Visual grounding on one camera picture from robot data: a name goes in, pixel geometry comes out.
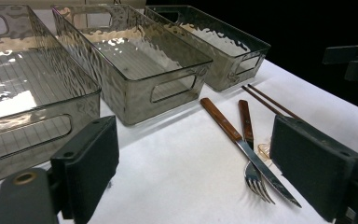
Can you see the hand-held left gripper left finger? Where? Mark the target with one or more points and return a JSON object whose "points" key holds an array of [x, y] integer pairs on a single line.
{"points": [[87, 161]]}

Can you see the white table cover sheet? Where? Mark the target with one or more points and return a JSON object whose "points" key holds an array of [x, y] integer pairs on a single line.
{"points": [[174, 161]]}

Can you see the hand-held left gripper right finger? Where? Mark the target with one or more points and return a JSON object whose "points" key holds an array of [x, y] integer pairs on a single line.
{"points": [[310, 165]]}

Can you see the grey transparent plastic bin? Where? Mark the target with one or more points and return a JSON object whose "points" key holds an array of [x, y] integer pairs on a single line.
{"points": [[28, 77], [130, 102], [223, 74]]}

